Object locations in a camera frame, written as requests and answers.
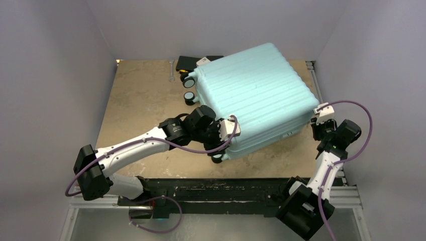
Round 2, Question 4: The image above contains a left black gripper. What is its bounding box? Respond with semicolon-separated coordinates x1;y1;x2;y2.
192;118;230;155

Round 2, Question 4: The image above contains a light blue suitcase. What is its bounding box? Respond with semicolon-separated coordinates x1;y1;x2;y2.
180;43;319;162

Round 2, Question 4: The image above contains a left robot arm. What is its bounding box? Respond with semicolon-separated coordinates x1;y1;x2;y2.
71;105;229;205

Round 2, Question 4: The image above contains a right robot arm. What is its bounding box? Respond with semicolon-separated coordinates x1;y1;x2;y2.
276;117;362;240

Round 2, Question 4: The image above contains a white power bank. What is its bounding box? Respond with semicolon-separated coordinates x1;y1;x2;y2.
196;57;211;67

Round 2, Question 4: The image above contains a silver metal wrench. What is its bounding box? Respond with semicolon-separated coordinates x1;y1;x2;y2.
169;59;175;82

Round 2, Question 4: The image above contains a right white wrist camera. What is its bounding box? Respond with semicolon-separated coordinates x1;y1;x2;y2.
313;102;335;125

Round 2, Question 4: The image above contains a black metal base rail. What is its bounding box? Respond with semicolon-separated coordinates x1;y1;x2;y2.
68;178;363;220

